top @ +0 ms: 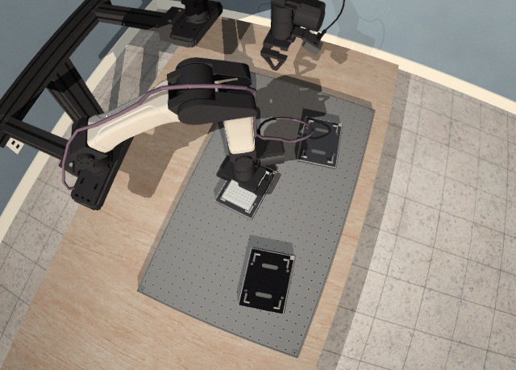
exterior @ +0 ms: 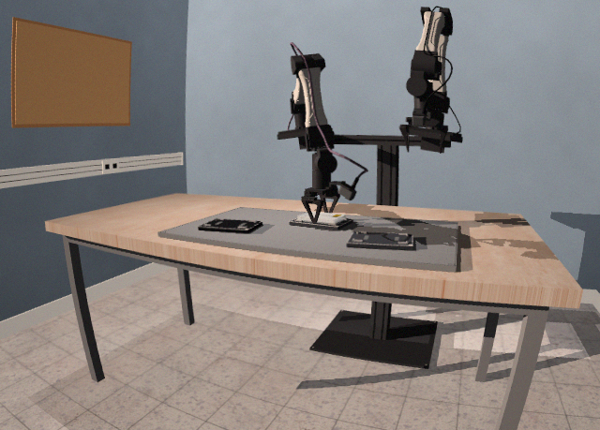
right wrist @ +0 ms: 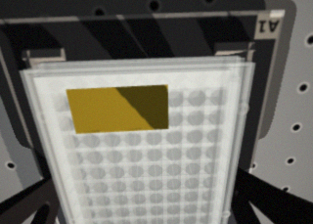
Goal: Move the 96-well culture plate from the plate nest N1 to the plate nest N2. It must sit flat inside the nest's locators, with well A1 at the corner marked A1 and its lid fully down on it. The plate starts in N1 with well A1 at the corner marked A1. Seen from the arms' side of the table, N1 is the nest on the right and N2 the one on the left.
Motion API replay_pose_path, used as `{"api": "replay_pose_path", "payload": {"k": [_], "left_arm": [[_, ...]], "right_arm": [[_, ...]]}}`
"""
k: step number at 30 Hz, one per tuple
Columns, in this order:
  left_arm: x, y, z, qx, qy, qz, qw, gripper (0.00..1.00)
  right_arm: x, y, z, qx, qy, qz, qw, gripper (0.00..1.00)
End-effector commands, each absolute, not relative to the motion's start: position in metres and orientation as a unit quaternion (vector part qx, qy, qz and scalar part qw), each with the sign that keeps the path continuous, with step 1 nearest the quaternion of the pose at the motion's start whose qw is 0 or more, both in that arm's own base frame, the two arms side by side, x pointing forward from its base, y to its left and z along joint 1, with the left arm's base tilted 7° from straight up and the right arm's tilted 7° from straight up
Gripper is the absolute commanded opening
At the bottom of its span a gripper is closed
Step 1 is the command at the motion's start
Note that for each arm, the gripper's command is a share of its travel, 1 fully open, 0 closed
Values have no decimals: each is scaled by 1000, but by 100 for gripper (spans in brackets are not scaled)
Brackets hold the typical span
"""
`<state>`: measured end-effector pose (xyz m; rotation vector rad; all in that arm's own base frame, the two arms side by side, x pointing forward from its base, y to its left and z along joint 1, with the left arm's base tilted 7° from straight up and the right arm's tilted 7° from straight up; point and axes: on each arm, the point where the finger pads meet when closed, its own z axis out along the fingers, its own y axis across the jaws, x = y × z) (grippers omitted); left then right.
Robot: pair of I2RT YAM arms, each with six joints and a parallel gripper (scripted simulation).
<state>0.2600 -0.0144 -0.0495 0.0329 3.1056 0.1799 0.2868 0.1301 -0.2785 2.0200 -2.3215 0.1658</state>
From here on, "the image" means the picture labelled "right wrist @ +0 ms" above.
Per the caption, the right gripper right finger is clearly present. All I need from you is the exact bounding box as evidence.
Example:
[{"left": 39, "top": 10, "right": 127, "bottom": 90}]
[{"left": 231, "top": 167, "right": 313, "bottom": 224}]

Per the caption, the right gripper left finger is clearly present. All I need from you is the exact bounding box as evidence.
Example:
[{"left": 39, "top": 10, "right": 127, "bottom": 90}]
[{"left": 0, "top": 175, "right": 60, "bottom": 224}]

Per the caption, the grey perforated base plate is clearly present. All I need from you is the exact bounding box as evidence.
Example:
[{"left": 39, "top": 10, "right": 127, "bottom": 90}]
[{"left": 0, "top": 0, "right": 313, "bottom": 202}]

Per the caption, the clear plastic plate lid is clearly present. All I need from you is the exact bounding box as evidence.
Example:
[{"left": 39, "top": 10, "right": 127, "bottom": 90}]
[{"left": 20, "top": 59, "right": 255, "bottom": 224}]

